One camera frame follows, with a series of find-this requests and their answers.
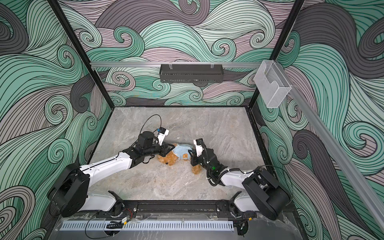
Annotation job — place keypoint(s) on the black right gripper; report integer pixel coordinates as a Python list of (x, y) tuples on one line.
[(194, 158)]

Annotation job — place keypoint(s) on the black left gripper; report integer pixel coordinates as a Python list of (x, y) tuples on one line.
[(164, 149)]

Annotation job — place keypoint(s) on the brown teddy bear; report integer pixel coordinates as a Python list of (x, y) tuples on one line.
[(171, 158)]

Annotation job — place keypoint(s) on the light blue bear hoodie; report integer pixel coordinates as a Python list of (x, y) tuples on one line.
[(182, 151)]

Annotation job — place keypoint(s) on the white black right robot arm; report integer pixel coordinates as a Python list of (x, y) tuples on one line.
[(260, 191)]

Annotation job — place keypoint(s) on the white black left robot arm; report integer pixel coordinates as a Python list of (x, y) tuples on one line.
[(70, 192)]

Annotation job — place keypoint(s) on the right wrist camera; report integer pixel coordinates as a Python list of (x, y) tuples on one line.
[(199, 146)]

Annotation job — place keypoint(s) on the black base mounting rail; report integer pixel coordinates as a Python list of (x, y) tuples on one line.
[(218, 208)]

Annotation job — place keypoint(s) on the white slotted cable duct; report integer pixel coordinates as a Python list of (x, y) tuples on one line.
[(150, 226)]

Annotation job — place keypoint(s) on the black perforated wall tray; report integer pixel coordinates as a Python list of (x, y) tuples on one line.
[(191, 74)]

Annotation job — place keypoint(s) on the aluminium back wall rail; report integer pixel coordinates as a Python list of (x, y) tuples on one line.
[(138, 64)]

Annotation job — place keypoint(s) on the aluminium wall rail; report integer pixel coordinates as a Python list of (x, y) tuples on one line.
[(138, 64), (308, 104)]

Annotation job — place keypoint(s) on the clear plastic wall holder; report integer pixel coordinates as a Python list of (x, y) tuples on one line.
[(272, 83)]

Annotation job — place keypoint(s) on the aluminium right wall rail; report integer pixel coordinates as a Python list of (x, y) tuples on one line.
[(308, 104)]

